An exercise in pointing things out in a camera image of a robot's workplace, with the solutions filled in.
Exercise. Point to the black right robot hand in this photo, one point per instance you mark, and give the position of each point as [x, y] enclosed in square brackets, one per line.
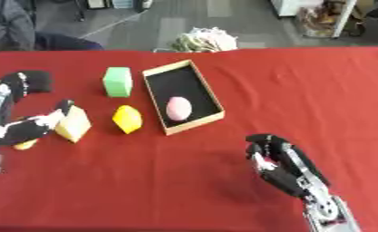
[281, 175]

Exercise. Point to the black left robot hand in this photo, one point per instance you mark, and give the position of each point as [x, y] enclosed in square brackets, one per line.
[22, 130]

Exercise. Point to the pale yellow block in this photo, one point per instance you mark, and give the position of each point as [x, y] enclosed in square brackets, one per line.
[74, 124]

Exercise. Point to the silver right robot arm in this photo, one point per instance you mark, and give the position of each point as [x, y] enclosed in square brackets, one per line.
[329, 214]

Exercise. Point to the cardboard box with black inside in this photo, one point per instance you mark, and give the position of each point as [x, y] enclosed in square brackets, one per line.
[189, 81]

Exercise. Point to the small yellow toy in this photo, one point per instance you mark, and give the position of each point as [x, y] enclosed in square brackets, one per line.
[25, 145]

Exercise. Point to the yellow toy lemon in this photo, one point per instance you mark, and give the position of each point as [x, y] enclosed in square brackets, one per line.
[127, 119]

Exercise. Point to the green block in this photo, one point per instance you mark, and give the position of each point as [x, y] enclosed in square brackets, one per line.
[117, 81]

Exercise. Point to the person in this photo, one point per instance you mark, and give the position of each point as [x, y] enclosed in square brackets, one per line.
[6, 24]

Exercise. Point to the pink toy egg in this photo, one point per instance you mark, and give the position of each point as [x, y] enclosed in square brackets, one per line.
[178, 108]

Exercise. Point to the crumpled pale bag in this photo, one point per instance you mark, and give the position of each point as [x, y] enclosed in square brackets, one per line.
[205, 40]

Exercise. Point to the white shelf unit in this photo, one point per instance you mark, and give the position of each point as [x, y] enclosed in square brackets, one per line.
[316, 18]

